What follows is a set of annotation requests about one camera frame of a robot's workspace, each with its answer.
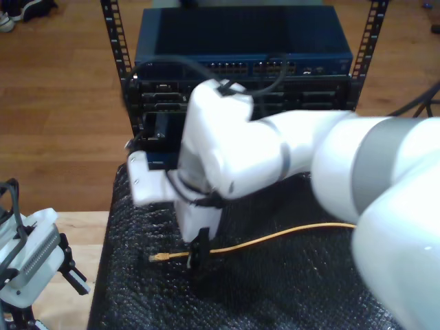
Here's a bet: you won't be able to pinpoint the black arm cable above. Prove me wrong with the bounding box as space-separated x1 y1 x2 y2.
122 51 293 120

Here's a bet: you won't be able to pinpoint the dark shoe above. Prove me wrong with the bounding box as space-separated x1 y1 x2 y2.
8 0 58 22

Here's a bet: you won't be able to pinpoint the flat blue rack device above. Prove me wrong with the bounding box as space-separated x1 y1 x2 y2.
146 151 179 173

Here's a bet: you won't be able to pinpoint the black textured mat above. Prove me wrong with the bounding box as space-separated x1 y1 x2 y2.
87 161 403 330

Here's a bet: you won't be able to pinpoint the white sneaker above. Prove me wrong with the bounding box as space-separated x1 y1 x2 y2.
0 11 17 34

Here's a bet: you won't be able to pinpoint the yellow network cable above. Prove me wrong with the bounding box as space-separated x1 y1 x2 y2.
148 222 358 264

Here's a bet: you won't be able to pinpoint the dark chair legs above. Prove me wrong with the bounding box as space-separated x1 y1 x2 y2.
386 80 440 120

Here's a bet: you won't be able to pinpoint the blue network switch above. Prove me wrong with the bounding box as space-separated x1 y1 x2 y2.
133 5 355 80

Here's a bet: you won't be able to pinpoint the black perforated rack rail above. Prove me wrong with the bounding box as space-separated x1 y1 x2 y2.
345 0 389 113
100 0 142 152

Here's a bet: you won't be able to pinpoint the black rack server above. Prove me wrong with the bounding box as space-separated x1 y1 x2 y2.
137 78 353 113

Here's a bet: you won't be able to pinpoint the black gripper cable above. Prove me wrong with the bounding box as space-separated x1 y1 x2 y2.
0 177 32 286

